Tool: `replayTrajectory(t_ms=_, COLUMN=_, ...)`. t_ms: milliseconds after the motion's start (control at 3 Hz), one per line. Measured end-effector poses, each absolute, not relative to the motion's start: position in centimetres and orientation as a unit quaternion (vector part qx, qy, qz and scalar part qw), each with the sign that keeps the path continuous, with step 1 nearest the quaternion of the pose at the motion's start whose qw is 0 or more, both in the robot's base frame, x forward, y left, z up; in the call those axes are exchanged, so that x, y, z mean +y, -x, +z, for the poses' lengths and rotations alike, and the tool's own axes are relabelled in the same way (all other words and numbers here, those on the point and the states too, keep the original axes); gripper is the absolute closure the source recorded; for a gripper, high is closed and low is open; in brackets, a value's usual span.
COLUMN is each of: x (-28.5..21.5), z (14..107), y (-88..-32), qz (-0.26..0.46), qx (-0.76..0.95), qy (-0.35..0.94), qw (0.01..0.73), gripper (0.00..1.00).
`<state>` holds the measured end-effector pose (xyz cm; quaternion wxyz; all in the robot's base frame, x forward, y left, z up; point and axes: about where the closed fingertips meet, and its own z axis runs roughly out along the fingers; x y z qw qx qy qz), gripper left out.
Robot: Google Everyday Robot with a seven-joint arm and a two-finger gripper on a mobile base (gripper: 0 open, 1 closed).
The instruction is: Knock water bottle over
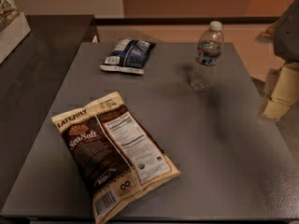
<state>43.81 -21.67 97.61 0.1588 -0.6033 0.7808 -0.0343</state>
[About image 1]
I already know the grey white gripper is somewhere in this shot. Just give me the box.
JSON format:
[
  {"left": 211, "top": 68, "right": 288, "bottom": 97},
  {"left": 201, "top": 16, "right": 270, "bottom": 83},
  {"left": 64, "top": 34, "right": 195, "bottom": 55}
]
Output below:
[{"left": 261, "top": 0, "right": 299, "bottom": 119}]

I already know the clear plastic water bottle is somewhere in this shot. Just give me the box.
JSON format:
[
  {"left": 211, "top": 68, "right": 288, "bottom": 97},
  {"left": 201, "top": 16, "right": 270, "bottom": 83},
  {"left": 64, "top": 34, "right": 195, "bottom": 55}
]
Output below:
[{"left": 191, "top": 21, "right": 224, "bottom": 91}]

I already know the small blue snack bag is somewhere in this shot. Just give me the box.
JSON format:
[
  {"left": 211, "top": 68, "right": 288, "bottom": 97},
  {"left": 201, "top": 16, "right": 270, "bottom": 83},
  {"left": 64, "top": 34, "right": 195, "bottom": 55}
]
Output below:
[{"left": 100, "top": 38, "right": 156, "bottom": 75}]

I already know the brown Late July chip bag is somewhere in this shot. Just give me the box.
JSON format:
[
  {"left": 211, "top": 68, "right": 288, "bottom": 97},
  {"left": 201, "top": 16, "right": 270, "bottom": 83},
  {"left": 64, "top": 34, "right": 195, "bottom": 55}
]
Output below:
[{"left": 51, "top": 91, "right": 180, "bottom": 224}]

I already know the white box with snacks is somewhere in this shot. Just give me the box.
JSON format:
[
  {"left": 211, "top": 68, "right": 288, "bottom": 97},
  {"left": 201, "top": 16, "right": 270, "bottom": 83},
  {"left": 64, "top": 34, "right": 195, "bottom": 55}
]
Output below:
[{"left": 0, "top": 0, "right": 31, "bottom": 63}]

